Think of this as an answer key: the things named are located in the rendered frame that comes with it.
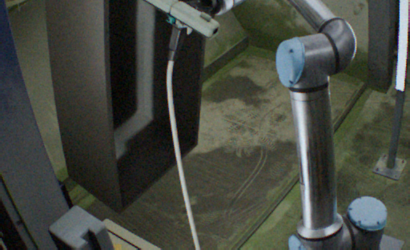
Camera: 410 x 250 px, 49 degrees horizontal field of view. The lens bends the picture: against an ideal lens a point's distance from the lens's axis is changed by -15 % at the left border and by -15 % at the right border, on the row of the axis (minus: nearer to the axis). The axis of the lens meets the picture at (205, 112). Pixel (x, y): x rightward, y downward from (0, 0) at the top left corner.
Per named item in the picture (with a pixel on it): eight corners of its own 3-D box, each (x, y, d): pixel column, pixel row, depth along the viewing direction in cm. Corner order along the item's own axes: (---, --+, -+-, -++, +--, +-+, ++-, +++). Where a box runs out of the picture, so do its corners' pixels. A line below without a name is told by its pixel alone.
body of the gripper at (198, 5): (198, 34, 162) (219, 20, 170) (204, 14, 156) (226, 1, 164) (179, 22, 164) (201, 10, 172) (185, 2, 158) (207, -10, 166)
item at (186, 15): (207, 74, 163) (223, 18, 146) (197, 82, 160) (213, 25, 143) (101, 7, 177) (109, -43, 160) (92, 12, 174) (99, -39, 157)
